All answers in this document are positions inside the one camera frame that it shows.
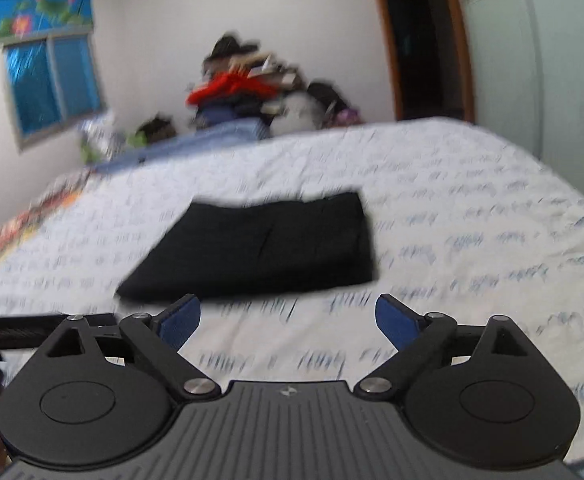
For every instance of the red cloth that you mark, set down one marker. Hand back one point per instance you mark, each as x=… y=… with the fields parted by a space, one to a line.
x=221 y=87

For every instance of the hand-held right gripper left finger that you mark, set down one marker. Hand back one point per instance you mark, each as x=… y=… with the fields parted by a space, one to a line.
x=179 y=320

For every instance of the purple bag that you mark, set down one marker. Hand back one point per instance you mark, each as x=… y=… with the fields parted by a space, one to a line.
x=348 y=117

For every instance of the blue tinted window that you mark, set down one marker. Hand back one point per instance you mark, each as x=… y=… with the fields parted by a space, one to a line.
x=51 y=85

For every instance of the pale green wardrobe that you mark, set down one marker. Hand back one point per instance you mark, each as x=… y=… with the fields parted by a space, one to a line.
x=547 y=60

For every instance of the floral window curtain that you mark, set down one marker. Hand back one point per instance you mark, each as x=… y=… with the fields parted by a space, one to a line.
x=41 y=12

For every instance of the white printed bed sheet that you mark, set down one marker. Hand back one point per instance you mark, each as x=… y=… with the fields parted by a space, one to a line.
x=472 y=210

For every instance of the black bag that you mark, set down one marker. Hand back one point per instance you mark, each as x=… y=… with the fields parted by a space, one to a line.
x=324 y=94

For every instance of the dark cloth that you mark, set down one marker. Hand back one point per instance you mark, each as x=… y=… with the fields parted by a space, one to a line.
x=156 y=129

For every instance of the light blue blanket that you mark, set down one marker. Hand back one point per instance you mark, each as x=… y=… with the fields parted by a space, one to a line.
x=196 y=145

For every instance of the white plastic bag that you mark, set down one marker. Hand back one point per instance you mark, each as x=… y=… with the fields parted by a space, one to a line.
x=297 y=112

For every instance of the wooden door frame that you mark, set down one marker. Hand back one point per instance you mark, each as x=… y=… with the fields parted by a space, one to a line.
x=458 y=50

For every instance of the black pants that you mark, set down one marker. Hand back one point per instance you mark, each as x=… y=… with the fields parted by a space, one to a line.
x=262 y=250

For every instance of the patterned plastic bag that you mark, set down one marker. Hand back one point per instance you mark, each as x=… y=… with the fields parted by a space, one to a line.
x=96 y=135

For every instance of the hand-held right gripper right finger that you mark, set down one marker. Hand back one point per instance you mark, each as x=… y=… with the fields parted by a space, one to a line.
x=397 y=322

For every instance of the colourful patterned blanket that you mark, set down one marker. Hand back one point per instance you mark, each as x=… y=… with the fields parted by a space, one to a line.
x=1 y=240

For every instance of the pile of clothes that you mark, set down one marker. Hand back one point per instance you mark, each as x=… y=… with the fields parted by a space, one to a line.
x=242 y=105

